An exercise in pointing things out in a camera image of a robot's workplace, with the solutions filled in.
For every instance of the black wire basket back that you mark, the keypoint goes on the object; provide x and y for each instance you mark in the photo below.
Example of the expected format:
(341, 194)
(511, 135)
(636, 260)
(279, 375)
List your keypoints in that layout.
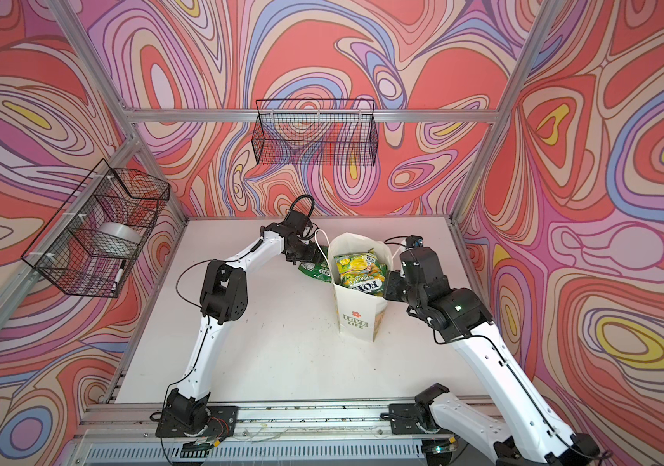
(315, 131)

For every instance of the black marker in basket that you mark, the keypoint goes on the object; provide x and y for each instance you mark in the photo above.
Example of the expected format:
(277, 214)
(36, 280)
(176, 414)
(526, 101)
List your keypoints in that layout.
(116, 282)

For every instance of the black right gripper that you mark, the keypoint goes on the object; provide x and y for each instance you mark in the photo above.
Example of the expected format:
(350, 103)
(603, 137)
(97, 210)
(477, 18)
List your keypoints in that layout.
(390, 292)

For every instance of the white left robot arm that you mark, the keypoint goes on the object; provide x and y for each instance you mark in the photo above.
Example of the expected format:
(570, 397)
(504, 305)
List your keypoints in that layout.
(223, 299)

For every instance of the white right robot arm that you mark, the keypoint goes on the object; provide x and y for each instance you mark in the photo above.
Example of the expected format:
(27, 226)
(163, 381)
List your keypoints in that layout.
(529, 431)

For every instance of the illustrated paper gift bag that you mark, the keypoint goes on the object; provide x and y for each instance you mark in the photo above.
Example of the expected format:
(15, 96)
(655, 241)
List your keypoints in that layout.
(360, 307)

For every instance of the white cylinder in basket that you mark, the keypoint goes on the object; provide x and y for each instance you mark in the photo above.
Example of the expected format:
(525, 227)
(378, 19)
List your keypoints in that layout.
(116, 240)

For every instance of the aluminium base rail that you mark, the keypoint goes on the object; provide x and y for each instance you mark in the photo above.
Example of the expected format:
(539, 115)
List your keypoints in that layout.
(317, 432)

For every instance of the green candy bag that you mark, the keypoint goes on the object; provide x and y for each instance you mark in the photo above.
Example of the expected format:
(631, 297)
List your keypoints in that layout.
(318, 271)

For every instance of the black wire basket left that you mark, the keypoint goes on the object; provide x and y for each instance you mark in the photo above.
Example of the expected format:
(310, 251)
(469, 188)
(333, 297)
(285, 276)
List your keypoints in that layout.
(67, 258)

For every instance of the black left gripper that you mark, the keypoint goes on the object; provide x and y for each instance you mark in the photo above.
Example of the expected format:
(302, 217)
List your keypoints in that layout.
(313, 255)

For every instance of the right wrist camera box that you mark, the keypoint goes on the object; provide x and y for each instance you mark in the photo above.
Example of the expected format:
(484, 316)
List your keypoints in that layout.
(414, 241)

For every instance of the green yellow Fox's bag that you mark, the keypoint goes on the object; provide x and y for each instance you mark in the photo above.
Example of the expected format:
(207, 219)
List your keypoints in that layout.
(362, 271)

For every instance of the black wire basket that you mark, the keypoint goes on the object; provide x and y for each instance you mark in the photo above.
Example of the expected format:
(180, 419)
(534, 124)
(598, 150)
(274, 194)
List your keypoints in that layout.
(67, 258)
(315, 131)

